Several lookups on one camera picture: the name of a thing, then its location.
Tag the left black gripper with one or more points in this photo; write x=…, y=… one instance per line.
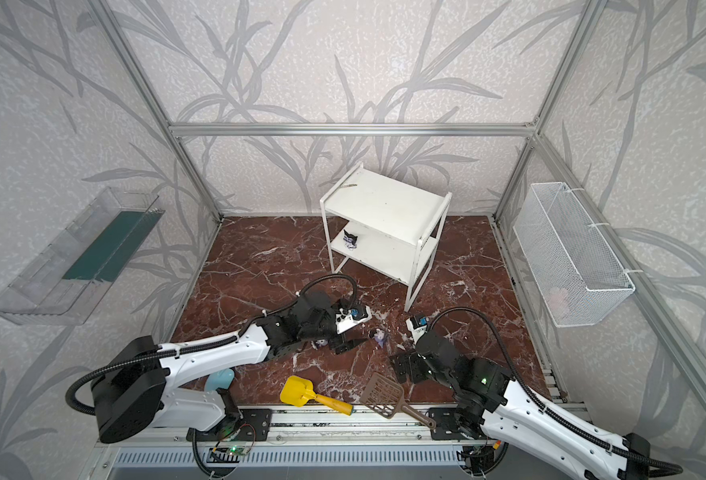
x=339, y=342

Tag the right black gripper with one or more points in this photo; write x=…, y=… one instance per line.
x=410, y=366

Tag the dark purple small figure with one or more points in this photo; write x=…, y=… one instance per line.
x=380, y=337

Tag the black purple Kuromi figure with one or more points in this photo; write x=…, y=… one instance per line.
x=350, y=240

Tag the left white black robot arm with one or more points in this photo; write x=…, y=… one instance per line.
x=143, y=386

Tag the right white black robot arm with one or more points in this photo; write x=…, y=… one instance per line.
x=493, y=402

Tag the white two-tier shelf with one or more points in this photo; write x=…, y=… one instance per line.
x=398, y=225

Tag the brown slotted toy spatula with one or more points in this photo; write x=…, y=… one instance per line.
x=386, y=398

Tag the yellow toy shovel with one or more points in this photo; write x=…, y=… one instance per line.
x=298, y=392

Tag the pink item in basket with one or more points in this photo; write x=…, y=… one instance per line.
x=558, y=302

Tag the small circuit board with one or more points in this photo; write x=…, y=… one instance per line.
x=228, y=454

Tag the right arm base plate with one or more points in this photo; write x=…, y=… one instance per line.
x=447, y=427

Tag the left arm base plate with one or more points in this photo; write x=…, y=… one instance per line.
x=251, y=424

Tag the white wire mesh basket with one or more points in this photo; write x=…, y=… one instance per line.
x=565, y=247

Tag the clear plastic wall bin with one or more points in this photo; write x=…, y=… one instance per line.
x=63, y=285

